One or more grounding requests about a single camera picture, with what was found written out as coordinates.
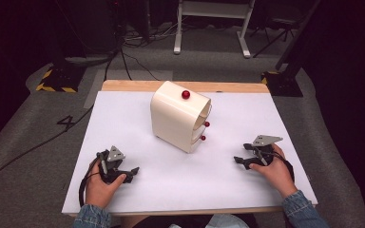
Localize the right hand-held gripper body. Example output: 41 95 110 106
248 134 284 167

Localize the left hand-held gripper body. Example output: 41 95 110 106
96 145 134 185

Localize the person's right hand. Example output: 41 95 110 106
249 143 299 200

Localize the person's left hand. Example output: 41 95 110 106
85 158 128 210

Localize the cream drawer with red knob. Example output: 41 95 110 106
190 133 207 154
192 120 211 137

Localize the white table mat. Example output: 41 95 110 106
61 90 318 215

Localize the person's lap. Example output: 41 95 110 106
119 213 259 228

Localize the cream mini drawer cabinet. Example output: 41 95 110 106
149 80 213 154

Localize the black hazard-striped stand base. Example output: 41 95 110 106
35 64 86 94
260 70 304 98

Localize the black tripod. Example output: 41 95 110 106
251 17 299 60

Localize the black slanted stand pole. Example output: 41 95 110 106
275 0 323 72

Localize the black equipment rack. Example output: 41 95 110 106
52 0 125 66

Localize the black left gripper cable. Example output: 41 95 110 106
78 151 106 208

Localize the long black floor cable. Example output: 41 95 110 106
0 104 95 192

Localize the white metal table frame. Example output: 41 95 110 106
173 0 257 59

